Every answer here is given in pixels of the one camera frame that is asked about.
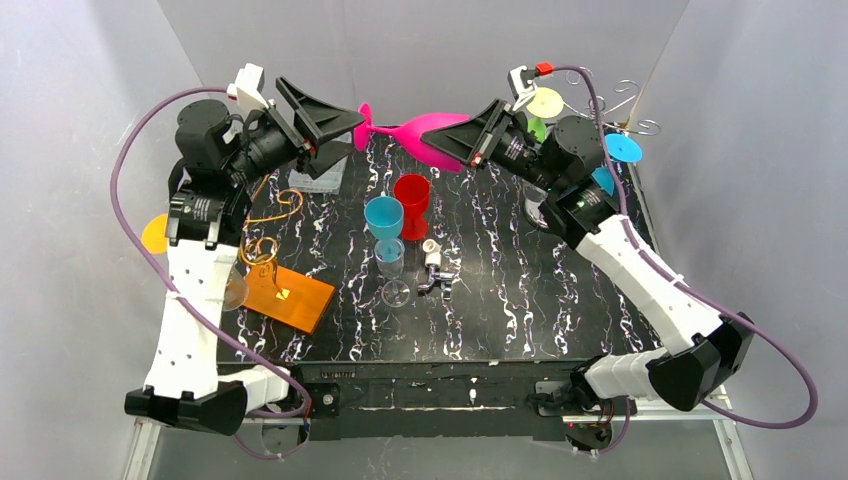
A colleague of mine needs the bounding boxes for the pink wine glass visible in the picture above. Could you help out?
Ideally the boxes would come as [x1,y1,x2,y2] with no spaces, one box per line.
[352,103,471,173]

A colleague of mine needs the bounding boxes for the red wine glass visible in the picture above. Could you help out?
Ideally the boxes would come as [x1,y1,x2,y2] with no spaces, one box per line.
[393,174,431,241]

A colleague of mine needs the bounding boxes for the light blue wine glass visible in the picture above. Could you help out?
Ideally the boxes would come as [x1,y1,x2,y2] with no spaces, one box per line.
[364,196,404,263]

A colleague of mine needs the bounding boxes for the clear wine glass gold rack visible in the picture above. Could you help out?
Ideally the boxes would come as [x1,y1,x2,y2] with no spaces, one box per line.
[374,238,411,308]

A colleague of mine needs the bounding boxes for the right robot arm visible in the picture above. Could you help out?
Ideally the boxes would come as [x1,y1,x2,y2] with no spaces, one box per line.
[422,101,753,411]

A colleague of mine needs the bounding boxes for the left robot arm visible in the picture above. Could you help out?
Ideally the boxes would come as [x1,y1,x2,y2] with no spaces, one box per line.
[124,78,364,436]

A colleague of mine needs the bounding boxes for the green wine glass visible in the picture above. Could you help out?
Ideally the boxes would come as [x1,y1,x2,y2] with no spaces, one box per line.
[525,87,565,143]

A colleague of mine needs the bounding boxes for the blue wine glass silver rack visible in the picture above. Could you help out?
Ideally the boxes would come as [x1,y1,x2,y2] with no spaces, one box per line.
[592,133,643,195]

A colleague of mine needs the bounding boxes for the orange wooden rack base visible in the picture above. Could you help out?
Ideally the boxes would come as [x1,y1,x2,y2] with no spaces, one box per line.
[244,263,336,334]

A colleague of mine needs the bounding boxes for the orange yellow wine glass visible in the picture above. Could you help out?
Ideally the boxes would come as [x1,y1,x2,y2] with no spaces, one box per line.
[141,213,169,255]

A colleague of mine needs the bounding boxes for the clear plastic screw box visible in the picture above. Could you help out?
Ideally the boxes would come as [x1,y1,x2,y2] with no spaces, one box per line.
[287,157,348,195]

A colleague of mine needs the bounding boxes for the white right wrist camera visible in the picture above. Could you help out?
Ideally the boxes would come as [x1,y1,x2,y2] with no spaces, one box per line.
[507,62,554,112]

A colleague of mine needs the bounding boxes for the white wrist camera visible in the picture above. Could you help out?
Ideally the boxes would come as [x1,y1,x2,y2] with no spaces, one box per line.
[507,62,554,112]
[226,63,272,113]

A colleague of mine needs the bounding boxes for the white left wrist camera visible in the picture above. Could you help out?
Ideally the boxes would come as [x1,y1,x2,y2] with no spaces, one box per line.
[226,63,272,113]

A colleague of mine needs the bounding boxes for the gold wire glass rack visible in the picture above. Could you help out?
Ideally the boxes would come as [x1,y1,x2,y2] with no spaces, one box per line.
[237,175,306,303]

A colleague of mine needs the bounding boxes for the silver wire glass rack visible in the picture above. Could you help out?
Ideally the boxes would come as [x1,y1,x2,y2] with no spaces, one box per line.
[564,70,662,137]

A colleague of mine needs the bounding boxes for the aluminium front rail frame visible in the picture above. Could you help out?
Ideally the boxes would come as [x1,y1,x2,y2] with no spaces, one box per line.
[125,361,752,479]

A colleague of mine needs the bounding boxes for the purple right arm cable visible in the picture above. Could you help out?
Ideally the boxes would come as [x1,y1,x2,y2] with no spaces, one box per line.
[549,64,819,455]

